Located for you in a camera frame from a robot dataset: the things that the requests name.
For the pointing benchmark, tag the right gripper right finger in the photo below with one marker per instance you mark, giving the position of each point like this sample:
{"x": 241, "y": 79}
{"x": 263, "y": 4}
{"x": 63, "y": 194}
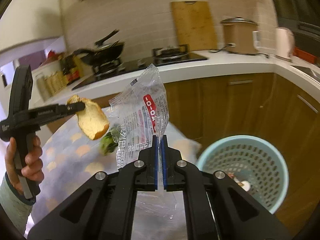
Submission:
{"x": 216, "y": 206}

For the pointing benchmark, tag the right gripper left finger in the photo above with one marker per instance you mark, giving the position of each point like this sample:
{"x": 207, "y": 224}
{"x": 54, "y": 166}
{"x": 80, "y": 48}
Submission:
{"x": 104, "y": 206}

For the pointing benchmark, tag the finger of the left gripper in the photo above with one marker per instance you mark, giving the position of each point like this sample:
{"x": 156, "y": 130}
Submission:
{"x": 73, "y": 108}

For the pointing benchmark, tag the clear plastic bag red label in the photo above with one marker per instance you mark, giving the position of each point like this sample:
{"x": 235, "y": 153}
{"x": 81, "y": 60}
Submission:
{"x": 139, "y": 116}

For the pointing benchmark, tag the light green sleeve forearm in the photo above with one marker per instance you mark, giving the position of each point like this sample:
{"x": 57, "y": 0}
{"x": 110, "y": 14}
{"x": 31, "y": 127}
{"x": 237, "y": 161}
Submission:
{"x": 15, "y": 205}

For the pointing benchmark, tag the light blue trash basket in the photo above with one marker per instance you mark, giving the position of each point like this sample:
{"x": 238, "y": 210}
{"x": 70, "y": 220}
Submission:
{"x": 253, "y": 162}

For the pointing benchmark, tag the yellow slotted basket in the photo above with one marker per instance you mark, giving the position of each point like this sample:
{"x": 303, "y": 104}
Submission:
{"x": 56, "y": 82}

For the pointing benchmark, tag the glass jar on counter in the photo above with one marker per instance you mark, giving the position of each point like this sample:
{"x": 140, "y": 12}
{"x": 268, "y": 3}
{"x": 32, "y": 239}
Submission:
{"x": 43, "y": 87}

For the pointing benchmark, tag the soy sauce bottle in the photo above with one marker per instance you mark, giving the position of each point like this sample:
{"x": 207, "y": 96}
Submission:
{"x": 70, "y": 70}

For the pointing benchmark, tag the green leafy vegetable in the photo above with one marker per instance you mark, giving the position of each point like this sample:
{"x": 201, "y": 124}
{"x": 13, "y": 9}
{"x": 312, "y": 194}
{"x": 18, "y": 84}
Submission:
{"x": 109, "y": 141}

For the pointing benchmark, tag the black gas stove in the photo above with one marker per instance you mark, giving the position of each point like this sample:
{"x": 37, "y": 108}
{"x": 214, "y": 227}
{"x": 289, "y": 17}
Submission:
{"x": 160, "y": 57}

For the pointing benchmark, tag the wooden base cabinets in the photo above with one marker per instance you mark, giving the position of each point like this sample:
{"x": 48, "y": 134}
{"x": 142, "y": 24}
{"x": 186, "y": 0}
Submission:
{"x": 265, "y": 105}

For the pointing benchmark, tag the wooden cutting board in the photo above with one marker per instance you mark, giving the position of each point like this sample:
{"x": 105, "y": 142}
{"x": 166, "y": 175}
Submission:
{"x": 194, "y": 25}

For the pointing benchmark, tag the brown slow cooker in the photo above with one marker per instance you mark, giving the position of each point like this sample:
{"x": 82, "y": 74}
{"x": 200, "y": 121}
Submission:
{"x": 241, "y": 36}

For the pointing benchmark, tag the dark window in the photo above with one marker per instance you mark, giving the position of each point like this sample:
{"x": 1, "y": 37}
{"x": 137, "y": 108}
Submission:
{"x": 302, "y": 18}

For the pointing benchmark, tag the black wok with handle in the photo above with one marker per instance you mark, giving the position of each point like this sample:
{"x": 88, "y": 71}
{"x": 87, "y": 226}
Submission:
{"x": 104, "y": 53}

